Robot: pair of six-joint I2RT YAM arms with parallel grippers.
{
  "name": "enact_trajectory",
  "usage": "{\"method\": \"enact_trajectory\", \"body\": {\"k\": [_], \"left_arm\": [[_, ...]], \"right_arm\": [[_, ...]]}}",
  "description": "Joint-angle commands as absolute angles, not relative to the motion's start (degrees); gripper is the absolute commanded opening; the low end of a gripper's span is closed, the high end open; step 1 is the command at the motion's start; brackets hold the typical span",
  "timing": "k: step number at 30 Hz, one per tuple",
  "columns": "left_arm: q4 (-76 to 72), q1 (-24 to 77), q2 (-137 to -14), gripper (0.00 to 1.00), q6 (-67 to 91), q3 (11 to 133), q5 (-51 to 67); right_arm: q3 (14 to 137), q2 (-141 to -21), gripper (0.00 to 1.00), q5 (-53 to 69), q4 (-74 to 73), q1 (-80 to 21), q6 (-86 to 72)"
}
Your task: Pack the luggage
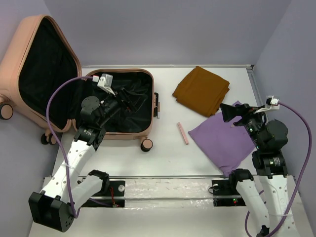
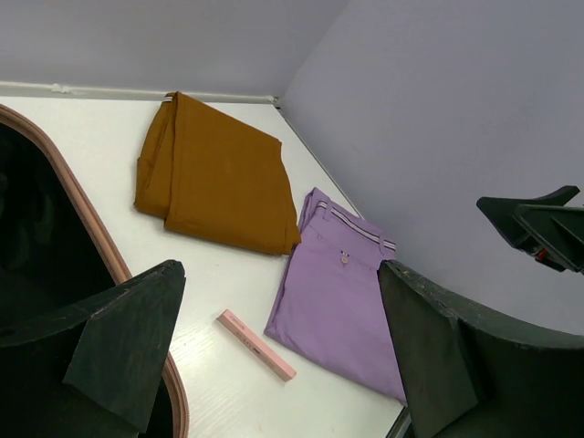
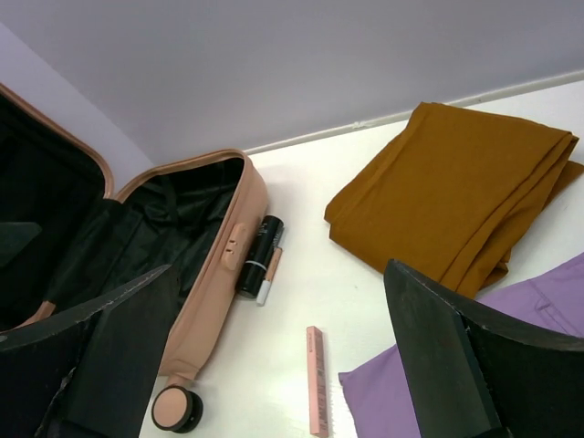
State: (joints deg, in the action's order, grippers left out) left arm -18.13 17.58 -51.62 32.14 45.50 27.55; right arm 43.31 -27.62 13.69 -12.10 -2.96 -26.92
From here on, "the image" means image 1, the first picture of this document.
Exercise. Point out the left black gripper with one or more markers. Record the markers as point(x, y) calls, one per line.
point(125, 96)

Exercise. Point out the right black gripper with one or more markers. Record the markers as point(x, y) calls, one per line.
point(229, 111)

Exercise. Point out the purple garment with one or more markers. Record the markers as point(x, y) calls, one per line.
point(225, 145)

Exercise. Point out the mustard brown cloth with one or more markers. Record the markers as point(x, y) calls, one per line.
point(201, 91)

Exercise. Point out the pink stick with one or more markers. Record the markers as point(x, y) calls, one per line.
point(183, 134)

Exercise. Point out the pink hard-shell suitcase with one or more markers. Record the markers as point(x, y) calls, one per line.
point(40, 77)

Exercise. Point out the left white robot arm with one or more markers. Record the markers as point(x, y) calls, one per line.
point(59, 202)

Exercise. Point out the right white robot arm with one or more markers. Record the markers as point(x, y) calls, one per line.
point(270, 215)

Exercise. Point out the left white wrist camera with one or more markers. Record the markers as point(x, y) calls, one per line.
point(105, 83)

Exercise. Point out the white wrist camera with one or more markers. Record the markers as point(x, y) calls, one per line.
point(271, 104)
point(105, 83)

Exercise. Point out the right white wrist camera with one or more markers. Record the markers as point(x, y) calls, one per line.
point(271, 104)

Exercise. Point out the aluminium rail front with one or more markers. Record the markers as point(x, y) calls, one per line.
point(168, 177)

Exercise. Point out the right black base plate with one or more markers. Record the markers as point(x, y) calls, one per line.
point(224, 195)

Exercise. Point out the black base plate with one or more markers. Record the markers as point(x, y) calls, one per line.
point(113, 197)
point(224, 195)

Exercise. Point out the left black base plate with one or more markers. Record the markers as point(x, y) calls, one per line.
point(113, 197)

